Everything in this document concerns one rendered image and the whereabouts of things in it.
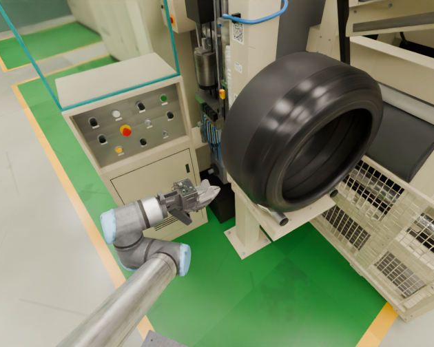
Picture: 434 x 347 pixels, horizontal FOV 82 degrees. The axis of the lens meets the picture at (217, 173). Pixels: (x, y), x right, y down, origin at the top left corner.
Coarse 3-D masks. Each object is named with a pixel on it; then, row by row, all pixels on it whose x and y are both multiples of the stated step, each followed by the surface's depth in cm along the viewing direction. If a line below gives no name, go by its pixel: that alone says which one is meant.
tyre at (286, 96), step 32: (288, 64) 77; (320, 64) 74; (256, 96) 76; (288, 96) 70; (320, 96) 67; (352, 96) 70; (224, 128) 87; (256, 128) 74; (288, 128) 68; (320, 128) 70; (352, 128) 104; (224, 160) 93; (256, 160) 75; (288, 160) 73; (320, 160) 116; (352, 160) 99; (256, 192) 82; (288, 192) 112; (320, 192) 102
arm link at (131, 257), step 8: (144, 240) 76; (120, 248) 72; (128, 248) 72; (136, 248) 74; (144, 248) 74; (120, 256) 75; (128, 256) 74; (136, 256) 74; (128, 264) 76; (136, 264) 75
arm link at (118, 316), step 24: (144, 264) 64; (168, 264) 66; (120, 288) 54; (144, 288) 56; (96, 312) 47; (120, 312) 48; (144, 312) 54; (72, 336) 41; (96, 336) 42; (120, 336) 46
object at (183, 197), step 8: (176, 184) 78; (184, 184) 78; (192, 184) 78; (160, 192) 75; (168, 192) 77; (176, 192) 76; (184, 192) 75; (192, 192) 76; (160, 200) 76; (168, 200) 74; (176, 200) 76; (184, 200) 75; (192, 200) 79; (168, 208) 77; (176, 208) 78; (184, 208) 77; (192, 208) 79
